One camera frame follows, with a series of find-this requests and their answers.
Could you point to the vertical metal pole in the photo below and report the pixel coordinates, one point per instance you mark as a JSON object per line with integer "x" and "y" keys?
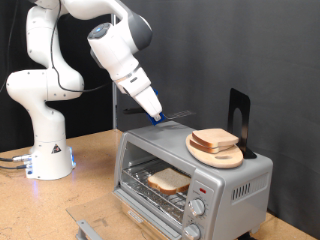
{"x": 114, "y": 110}

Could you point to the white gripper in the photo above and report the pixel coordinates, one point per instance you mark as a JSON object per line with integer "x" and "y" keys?
{"x": 141, "y": 91}

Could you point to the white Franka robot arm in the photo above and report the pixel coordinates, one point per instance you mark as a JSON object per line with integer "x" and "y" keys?
{"x": 46, "y": 90}

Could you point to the silver oven knob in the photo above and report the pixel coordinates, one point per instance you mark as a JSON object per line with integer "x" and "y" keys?
{"x": 192, "y": 232}
{"x": 197, "y": 207}

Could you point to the black metal bookend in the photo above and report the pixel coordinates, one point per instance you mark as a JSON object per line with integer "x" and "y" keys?
{"x": 245, "y": 110}

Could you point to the white bread slice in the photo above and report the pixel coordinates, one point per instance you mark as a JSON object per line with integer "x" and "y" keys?
{"x": 216, "y": 137}
{"x": 168, "y": 180}
{"x": 206, "y": 149}

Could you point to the black fabric backdrop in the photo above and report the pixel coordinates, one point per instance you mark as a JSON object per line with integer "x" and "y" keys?
{"x": 96, "y": 110}

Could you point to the metal spatula with blue block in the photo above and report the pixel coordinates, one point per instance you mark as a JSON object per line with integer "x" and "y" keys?
{"x": 180, "y": 115}

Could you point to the silver toaster oven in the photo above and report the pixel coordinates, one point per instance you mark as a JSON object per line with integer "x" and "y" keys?
{"x": 166, "y": 136}

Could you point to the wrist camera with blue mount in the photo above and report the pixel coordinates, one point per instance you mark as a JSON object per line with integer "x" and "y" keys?
{"x": 155, "y": 92}

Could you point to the red oven indicator light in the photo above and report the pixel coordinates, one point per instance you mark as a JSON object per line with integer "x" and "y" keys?
{"x": 202, "y": 190}

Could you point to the oval wooden cutting board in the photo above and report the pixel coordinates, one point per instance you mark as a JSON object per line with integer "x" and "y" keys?
{"x": 218, "y": 160}

